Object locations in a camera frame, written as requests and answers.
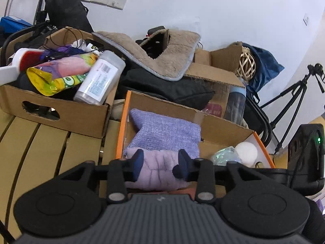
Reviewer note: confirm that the beige fluffy mat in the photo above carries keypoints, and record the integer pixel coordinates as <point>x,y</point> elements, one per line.
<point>165,58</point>

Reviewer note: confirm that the black folded cloth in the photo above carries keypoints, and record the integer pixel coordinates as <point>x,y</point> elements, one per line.
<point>165,89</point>

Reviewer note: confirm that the light purple plush toy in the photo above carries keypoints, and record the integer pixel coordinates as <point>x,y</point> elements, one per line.
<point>157,167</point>

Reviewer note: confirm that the purple woven cushion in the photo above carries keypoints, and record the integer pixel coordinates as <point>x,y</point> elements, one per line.
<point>165,132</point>

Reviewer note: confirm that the white plush ball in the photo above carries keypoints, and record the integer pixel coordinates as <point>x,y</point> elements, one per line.
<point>246,153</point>

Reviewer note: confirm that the open cardboard box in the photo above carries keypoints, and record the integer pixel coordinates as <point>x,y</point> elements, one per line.
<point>218,68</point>

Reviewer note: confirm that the clear bag of soft filling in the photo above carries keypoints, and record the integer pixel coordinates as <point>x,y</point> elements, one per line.
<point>224,155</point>

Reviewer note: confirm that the brown cardboard tray box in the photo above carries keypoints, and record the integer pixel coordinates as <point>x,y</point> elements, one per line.
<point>76,117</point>

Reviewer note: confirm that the blue box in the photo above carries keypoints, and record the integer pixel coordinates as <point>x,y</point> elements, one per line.
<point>14,24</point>

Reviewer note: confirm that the blue water bottle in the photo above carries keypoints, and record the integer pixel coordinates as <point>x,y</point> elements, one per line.
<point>234,104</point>

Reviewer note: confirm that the black tripod with camera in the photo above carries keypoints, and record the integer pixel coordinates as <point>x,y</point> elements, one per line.
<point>292,101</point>

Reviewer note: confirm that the white light switch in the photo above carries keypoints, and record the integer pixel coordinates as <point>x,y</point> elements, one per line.
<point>306,19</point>

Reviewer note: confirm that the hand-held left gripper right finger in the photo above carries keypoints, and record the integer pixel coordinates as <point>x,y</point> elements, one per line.
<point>181,166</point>

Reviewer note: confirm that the clear cylinder wipes container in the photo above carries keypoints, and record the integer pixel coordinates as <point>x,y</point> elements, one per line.
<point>100,78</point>

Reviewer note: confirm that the white and red bottle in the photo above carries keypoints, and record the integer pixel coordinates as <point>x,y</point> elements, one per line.
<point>25,58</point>

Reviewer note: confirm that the wicker ball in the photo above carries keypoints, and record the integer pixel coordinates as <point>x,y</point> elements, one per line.
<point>246,62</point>

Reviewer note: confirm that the yellow green snack bag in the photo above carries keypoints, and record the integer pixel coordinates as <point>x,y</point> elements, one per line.
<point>61,73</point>

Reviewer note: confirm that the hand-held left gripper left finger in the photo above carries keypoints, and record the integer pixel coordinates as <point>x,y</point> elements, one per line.
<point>137,164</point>

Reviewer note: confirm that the red cardboard box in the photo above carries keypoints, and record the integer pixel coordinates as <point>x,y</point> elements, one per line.
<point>223,132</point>

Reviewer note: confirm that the folding slatted wooden table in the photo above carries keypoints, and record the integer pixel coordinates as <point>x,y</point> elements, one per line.
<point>38,152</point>

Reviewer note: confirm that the black bag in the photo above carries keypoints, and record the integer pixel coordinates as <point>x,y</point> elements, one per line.
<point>66,7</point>

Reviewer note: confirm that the dark blue cloth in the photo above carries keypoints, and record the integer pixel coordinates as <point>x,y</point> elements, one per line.
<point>266,68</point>

